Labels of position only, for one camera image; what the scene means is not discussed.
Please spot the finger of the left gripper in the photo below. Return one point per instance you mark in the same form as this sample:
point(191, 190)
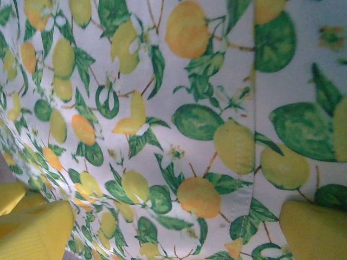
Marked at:
point(13, 195)

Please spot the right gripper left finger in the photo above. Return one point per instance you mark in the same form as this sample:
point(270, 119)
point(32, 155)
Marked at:
point(35, 233)

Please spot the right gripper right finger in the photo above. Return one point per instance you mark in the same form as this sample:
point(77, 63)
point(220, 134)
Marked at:
point(317, 233)

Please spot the lemon print skirt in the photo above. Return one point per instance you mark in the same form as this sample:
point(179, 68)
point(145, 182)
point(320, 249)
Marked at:
point(173, 108)

